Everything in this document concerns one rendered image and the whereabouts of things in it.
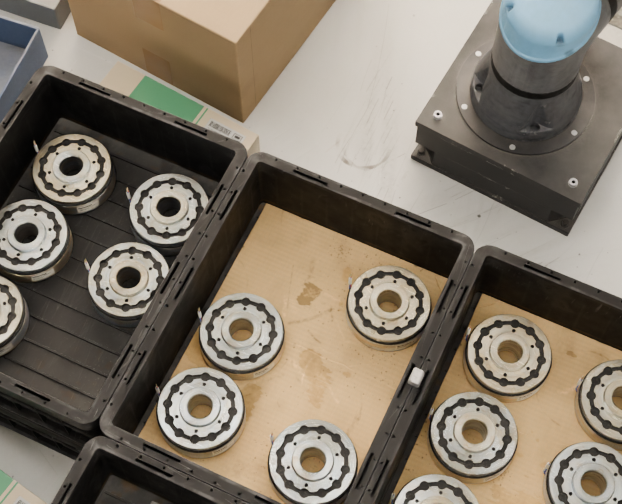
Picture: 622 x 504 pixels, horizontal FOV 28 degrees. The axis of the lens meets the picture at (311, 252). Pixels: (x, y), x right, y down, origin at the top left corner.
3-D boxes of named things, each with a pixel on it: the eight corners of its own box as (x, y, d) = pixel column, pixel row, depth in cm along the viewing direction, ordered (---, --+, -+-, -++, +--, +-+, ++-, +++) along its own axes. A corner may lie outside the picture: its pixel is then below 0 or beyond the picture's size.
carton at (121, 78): (99, 113, 183) (93, 91, 178) (123, 83, 186) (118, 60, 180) (237, 188, 178) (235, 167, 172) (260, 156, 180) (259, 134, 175)
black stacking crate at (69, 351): (59, 112, 170) (43, 64, 160) (254, 194, 165) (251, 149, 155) (-103, 360, 155) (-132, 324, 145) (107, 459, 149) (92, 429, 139)
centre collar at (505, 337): (499, 327, 151) (500, 325, 151) (536, 345, 150) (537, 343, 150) (481, 360, 149) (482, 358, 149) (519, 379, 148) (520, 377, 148)
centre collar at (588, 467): (578, 457, 144) (579, 455, 144) (619, 473, 143) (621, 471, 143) (565, 496, 142) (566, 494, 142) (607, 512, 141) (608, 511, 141)
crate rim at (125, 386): (253, 156, 156) (253, 146, 154) (477, 248, 151) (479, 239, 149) (96, 436, 141) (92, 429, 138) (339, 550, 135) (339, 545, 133)
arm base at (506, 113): (514, 28, 177) (525, -13, 168) (602, 89, 173) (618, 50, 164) (447, 99, 172) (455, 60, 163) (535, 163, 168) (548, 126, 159)
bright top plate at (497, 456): (451, 379, 149) (452, 377, 148) (530, 416, 147) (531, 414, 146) (415, 452, 145) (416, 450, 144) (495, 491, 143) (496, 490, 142)
